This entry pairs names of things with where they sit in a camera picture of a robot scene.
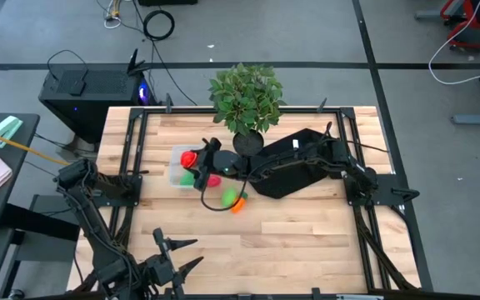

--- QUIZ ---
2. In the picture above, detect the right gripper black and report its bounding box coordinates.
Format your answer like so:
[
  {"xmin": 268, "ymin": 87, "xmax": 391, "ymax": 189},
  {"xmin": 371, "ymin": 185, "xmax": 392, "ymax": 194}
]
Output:
[{"xmin": 192, "ymin": 137, "xmax": 250, "ymax": 192}]

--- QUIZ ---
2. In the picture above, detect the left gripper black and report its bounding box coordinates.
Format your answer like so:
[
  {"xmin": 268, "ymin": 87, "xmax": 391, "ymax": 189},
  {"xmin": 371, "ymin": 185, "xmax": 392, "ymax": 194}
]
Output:
[{"xmin": 141, "ymin": 227, "xmax": 205, "ymax": 300}]

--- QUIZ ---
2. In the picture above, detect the red toy tomato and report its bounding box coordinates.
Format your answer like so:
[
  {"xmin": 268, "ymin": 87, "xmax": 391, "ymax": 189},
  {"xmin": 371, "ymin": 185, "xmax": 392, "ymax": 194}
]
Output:
[{"xmin": 179, "ymin": 150, "xmax": 200, "ymax": 169}]

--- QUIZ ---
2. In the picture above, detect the green striped toy gourd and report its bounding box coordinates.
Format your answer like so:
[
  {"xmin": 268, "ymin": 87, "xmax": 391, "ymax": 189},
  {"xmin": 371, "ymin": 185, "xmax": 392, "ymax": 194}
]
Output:
[{"xmin": 178, "ymin": 171, "xmax": 197, "ymax": 188}]

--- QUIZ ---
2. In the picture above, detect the light green toy vegetable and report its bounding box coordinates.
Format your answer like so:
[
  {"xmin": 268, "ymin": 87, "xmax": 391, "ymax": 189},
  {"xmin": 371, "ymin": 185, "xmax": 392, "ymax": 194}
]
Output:
[{"xmin": 221, "ymin": 187, "xmax": 238, "ymax": 208}]

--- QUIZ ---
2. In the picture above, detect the orange toy carrot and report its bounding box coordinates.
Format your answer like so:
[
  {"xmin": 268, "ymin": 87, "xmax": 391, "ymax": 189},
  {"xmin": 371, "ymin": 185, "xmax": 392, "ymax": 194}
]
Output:
[{"xmin": 230, "ymin": 191, "xmax": 249, "ymax": 215}]

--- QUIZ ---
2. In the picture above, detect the clear plastic tupperware container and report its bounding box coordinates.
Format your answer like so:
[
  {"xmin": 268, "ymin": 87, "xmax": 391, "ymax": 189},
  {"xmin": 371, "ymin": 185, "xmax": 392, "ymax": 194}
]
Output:
[{"xmin": 168, "ymin": 144, "xmax": 204, "ymax": 192}]

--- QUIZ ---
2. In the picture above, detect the green plant in black pot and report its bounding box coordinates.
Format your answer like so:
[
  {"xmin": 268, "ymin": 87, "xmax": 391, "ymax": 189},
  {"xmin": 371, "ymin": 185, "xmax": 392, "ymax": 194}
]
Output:
[{"xmin": 207, "ymin": 62, "xmax": 288, "ymax": 158}]

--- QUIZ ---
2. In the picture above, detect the black cloth with white tag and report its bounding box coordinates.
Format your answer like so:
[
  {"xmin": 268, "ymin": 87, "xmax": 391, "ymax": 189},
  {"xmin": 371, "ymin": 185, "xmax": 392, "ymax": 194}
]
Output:
[{"xmin": 246, "ymin": 127, "xmax": 343, "ymax": 200}]

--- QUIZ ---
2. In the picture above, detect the black computer tower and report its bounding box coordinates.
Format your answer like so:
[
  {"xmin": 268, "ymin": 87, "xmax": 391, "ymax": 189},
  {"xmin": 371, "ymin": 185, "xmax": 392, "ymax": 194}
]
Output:
[{"xmin": 38, "ymin": 48, "xmax": 158, "ymax": 145}]

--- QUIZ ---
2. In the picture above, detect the black box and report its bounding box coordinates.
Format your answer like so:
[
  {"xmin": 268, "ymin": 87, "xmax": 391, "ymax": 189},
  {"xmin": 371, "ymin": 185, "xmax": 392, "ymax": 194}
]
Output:
[{"xmin": 137, "ymin": 0, "xmax": 199, "ymax": 7}]

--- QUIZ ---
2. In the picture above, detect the black side table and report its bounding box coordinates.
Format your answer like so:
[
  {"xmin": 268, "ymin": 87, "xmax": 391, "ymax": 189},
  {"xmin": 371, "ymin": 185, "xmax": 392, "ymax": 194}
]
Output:
[{"xmin": 0, "ymin": 111, "xmax": 42, "ymax": 300}]

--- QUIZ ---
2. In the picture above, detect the mint green stapler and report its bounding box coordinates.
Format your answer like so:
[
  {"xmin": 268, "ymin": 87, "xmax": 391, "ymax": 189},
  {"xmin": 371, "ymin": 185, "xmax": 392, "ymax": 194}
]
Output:
[{"xmin": 0, "ymin": 115, "xmax": 24, "ymax": 150}]

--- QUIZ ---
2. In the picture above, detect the grey metal table foot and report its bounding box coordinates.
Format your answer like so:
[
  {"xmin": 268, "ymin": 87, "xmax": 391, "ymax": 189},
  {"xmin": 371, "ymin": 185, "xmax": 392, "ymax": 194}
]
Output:
[
  {"xmin": 414, "ymin": 7, "xmax": 454, "ymax": 22},
  {"xmin": 450, "ymin": 111, "xmax": 480, "ymax": 128}
]

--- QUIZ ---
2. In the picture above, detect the red and black cart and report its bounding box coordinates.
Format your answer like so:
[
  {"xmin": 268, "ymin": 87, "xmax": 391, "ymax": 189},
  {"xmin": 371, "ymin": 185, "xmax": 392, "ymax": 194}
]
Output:
[{"xmin": 439, "ymin": 0, "xmax": 480, "ymax": 52}]

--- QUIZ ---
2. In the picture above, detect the black metal rig frame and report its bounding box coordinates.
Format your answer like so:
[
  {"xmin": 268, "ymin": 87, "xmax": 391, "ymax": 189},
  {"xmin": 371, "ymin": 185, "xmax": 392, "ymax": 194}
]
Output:
[{"xmin": 72, "ymin": 97, "xmax": 423, "ymax": 300}]

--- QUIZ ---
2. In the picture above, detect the black cable with adapter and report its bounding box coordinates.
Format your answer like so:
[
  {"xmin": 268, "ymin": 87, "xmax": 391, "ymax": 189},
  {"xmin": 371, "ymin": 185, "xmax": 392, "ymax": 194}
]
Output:
[{"xmin": 47, "ymin": 48, "xmax": 90, "ymax": 98}]

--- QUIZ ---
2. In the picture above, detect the coiled black cable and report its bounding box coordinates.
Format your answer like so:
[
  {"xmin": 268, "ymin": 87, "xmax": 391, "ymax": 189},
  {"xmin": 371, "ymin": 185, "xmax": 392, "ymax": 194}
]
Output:
[{"xmin": 142, "ymin": 8, "xmax": 177, "ymax": 42}]

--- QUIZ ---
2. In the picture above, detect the yellow strap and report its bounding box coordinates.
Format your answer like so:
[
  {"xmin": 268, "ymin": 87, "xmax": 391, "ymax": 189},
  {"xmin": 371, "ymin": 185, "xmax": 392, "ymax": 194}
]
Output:
[{"xmin": 0, "ymin": 124, "xmax": 71, "ymax": 167}]

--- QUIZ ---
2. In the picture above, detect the white and yellow cable bundle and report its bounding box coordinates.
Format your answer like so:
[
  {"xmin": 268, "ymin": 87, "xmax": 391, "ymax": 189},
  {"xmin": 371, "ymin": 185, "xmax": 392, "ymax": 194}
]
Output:
[{"xmin": 96, "ymin": 0, "xmax": 141, "ymax": 30}]

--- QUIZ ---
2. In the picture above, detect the white floor cable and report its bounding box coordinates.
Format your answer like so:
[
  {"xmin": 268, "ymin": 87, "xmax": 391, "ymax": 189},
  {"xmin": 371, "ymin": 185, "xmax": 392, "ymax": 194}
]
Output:
[{"xmin": 427, "ymin": 0, "xmax": 480, "ymax": 87}]

